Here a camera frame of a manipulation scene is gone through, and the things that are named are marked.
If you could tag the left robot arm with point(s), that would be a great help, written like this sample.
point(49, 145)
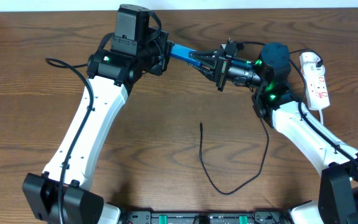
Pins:
point(62, 192)

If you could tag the white power strip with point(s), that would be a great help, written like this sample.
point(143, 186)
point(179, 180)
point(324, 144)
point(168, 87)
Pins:
point(316, 92)

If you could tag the blue screen smartphone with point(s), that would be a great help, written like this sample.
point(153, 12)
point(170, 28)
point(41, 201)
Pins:
point(183, 53)

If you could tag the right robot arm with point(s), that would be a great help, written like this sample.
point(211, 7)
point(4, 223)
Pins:
point(282, 99)

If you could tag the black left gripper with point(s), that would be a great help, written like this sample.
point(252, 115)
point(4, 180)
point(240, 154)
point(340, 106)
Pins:
point(166, 54)

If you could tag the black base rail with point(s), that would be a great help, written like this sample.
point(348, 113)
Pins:
point(257, 217)

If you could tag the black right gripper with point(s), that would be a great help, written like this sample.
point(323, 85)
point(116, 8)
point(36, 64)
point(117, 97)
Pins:
point(221, 70)

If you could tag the white charger plug adapter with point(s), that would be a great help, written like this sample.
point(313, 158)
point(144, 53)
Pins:
point(309, 62)

